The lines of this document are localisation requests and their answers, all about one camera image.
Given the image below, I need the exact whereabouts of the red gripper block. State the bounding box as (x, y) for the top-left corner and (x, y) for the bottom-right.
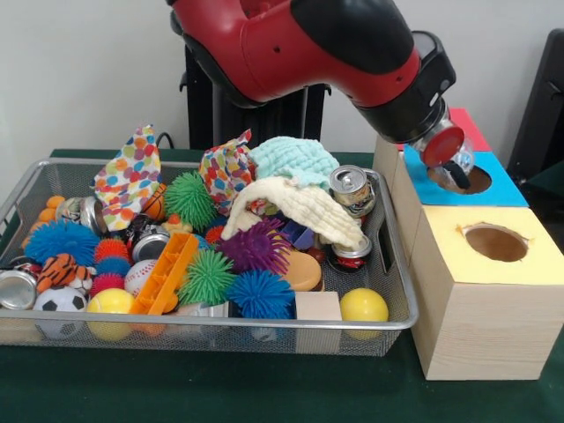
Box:
(419, 121), (472, 191)

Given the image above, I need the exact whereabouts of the crushed clear plastic bottle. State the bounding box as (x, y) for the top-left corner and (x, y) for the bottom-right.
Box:
(451, 145), (477, 177)

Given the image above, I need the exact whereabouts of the pale yellow muslin cloth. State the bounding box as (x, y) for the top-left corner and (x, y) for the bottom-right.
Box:
(220, 176), (365, 250)

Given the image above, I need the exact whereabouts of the mint green muslin cloth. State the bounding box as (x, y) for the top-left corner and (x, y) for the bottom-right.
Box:
(249, 136), (340, 188)

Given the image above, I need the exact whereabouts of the colourful polka-dot cloth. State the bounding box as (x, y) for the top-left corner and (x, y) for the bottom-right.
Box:
(199, 129), (258, 217)
(93, 123), (162, 232)

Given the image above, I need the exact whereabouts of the green spiky rubber ball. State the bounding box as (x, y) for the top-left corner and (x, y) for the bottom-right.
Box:
(176, 247), (237, 307)
(163, 170), (218, 230)

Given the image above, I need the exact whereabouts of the wooden box with three holes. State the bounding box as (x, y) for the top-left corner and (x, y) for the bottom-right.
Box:
(372, 107), (564, 382)

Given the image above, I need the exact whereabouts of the clear mesh bin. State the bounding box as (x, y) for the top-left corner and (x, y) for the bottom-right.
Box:
(0, 157), (418, 355)

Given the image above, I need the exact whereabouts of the black chair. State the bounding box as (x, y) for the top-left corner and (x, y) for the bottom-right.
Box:
(509, 29), (564, 217)

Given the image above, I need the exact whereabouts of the yellow smiley ball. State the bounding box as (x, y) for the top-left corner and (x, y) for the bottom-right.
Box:
(340, 287), (390, 340)

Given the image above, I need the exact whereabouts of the purple spiky rubber ball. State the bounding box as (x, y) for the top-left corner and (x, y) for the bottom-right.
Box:
(219, 220), (292, 276)

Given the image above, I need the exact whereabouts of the orange plastic toy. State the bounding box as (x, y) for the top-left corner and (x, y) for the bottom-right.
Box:
(130, 232), (200, 315)

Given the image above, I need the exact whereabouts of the blue spiky rubber ball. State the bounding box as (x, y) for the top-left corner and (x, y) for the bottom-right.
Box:
(22, 219), (100, 267)

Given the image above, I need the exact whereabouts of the black and white soccer ball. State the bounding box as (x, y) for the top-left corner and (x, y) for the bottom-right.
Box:
(33, 287), (87, 340)

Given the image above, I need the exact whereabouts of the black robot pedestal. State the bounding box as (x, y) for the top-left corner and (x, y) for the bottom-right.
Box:
(181, 44), (331, 152)

